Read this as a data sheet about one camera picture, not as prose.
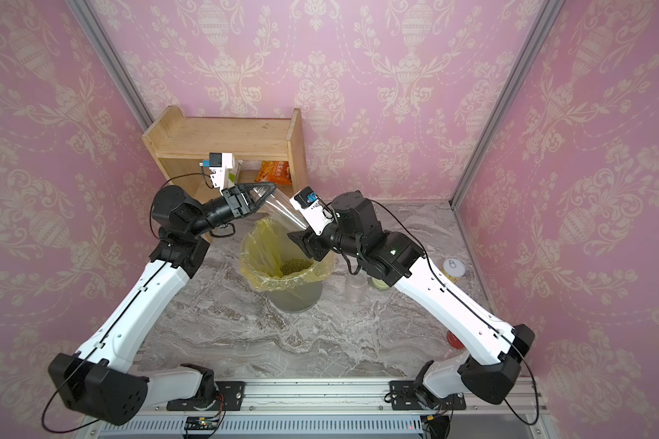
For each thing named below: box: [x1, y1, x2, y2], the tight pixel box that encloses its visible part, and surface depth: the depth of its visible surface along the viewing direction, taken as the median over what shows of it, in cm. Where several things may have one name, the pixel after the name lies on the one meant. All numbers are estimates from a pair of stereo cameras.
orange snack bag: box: [254, 160, 292, 186], surface depth 99 cm
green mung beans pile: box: [280, 257, 314, 275], surface depth 98 cm
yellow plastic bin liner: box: [239, 217, 336, 293], surface depth 74 cm
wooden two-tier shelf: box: [141, 105, 308, 197], surface depth 81 cm
